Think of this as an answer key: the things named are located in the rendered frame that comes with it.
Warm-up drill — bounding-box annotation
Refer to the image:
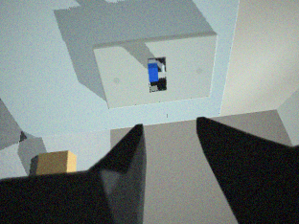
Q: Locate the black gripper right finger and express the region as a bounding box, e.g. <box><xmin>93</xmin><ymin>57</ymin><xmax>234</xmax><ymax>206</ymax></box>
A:
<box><xmin>196</xmin><ymin>117</ymin><xmax>299</xmax><ymax>224</ymax></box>

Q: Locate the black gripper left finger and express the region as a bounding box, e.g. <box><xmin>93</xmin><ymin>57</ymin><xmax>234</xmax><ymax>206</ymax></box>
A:
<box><xmin>0</xmin><ymin>123</ymin><xmax>147</xmax><ymax>224</ymax></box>

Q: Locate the light grey panel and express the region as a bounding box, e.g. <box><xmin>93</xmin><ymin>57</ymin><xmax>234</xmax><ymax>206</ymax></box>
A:
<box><xmin>0</xmin><ymin>0</ymin><xmax>240</xmax><ymax>139</ymax></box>

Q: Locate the tan rectangular block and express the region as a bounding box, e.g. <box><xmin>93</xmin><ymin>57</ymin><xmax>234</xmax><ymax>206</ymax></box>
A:
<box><xmin>35</xmin><ymin>150</ymin><xmax>77</xmax><ymax>176</ymax></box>

